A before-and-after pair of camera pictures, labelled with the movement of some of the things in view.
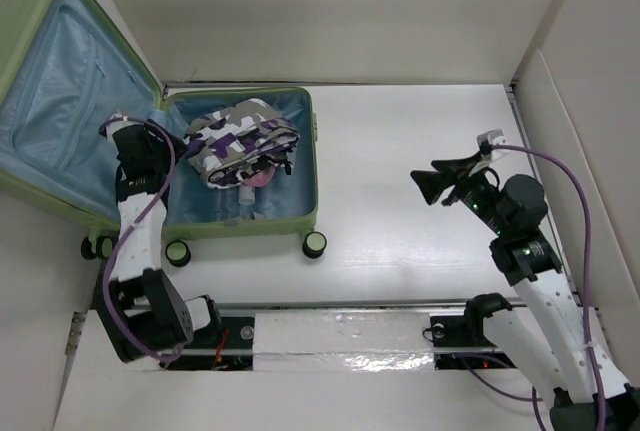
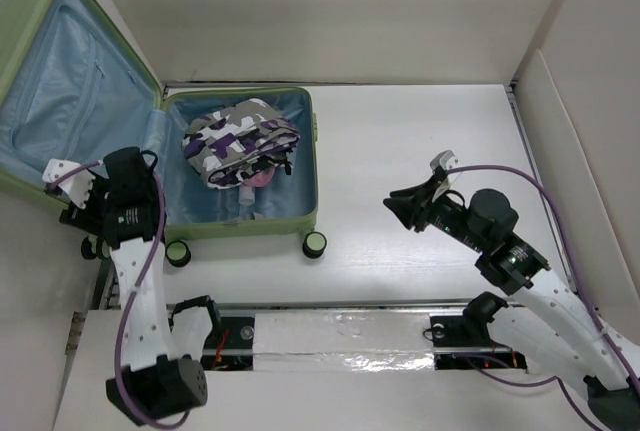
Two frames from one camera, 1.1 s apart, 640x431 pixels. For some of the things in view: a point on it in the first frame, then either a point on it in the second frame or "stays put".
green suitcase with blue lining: (249, 165) stays put
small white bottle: (246, 195) stays put
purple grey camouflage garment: (236, 143) stays put
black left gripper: (160, 139) -> (84, 217)
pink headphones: (261, 178) stays put
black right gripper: (455, 173) -> (414, 204)
